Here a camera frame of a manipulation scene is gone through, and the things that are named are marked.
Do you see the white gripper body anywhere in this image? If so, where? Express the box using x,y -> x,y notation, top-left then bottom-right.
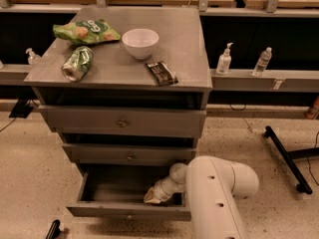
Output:
153,178 -> 177,203

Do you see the grey bottom drawer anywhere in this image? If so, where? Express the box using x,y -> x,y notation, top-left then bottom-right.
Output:
67,164 -> 190,221

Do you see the grey drawer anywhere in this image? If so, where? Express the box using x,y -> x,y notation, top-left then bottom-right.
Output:
67,164 -> 190,221
63,143 -> 195,166
39,105 -> 206,138

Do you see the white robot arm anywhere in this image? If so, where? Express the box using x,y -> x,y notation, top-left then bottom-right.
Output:
144,155 -> 259,239

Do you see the grey middle drawer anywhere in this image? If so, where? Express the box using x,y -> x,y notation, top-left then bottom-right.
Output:
63,143 -> 195,166

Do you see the grey wooden drawer cabinet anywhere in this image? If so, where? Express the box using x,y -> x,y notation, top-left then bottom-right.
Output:
23,6 -> 213,197

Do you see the grey top drawer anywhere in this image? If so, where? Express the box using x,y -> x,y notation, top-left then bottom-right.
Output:
39,105 -> 206,138

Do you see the black base leg bottom left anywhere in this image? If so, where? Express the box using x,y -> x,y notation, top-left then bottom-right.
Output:
46,219 -> 61,239

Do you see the black base leg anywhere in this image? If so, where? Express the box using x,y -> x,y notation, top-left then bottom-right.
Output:
46,219 -> 61,239
264,125 -> 319,194

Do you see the black snack packet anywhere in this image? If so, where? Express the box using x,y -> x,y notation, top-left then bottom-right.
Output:
146,61 -> 178,87

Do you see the black base leg right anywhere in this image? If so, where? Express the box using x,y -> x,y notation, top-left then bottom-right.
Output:
264,125 -> 319,194

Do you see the white pump bottle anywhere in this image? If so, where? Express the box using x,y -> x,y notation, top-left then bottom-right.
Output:
216,43 -> 231,75

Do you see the white bowl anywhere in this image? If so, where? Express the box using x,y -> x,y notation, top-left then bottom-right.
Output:
122,29 -> 160,60

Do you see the crushed green soda can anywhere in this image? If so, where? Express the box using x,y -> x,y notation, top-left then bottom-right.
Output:
61,46 -> 94,82

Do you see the orange object on floor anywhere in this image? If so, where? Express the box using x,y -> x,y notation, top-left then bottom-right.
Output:
305,96 -> 319,120

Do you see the clear water bottle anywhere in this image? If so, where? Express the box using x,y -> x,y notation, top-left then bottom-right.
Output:
252,47 -> 272,77

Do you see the green snack bag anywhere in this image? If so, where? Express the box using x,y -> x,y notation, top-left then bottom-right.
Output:
53,19 -> 121,45

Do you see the clear sanitizer bottle near cabinet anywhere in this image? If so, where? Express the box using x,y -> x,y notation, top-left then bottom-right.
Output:
26,48 -> 41,65

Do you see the grey metal rail shelf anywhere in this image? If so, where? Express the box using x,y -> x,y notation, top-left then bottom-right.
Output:
0,64 -> 319,93

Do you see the black bracket foot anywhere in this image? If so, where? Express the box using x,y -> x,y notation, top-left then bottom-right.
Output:
9,99 -> 33,119

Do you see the black floor cable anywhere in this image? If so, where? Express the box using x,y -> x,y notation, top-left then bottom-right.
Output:
0,117 -> 17,133

